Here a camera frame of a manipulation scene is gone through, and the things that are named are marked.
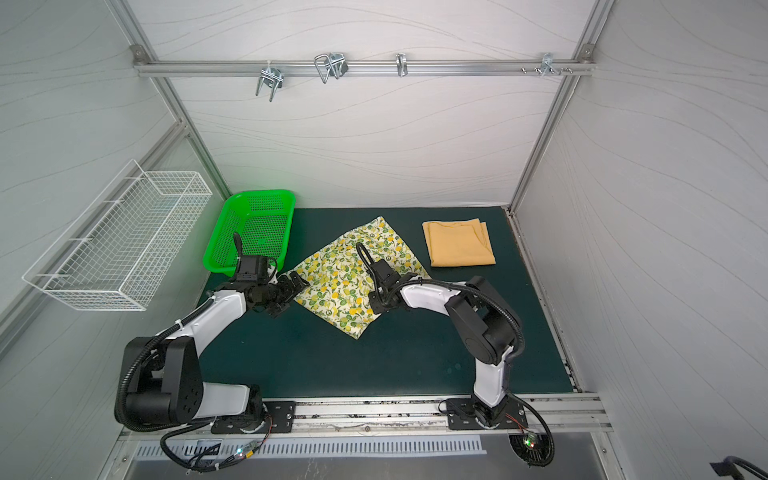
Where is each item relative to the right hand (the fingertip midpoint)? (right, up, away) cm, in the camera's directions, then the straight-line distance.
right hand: (382, 294), depth 94 cm
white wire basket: (-61, +15, -27) cm, 68 cm away
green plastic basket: (-46, +25, +17) cm, 55 cm away
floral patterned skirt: (-14, +4, +4) cm, 16 cm away
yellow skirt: (+28, +16, +14) cm, 35 cm away
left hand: (-23, +3, -5) cm, 24 cm away
